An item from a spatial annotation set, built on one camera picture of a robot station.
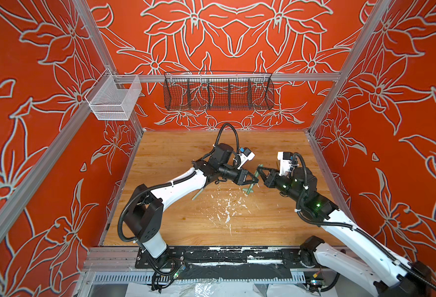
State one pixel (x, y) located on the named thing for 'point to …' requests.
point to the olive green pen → (197, 193)
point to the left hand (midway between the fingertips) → (255, 177)
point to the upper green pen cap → (246, 189)
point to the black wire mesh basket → (218, 91)
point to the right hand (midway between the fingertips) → (254, 169)
